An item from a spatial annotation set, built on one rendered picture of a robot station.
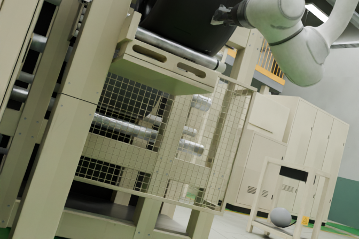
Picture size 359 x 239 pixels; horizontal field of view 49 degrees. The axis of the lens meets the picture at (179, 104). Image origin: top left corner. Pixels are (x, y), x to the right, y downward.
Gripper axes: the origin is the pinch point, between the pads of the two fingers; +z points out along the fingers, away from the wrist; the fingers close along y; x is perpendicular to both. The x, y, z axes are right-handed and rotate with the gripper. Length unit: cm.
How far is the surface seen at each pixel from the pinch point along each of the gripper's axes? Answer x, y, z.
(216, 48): 7.3, -7.6, 10.2
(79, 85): 36, 34, 15
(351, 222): 194, -959, 747
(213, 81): 19.4, -9.6, 7.0
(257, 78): -98, -460, 711
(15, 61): 34, 54, -50
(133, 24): 11.5, 25.2, 6.6
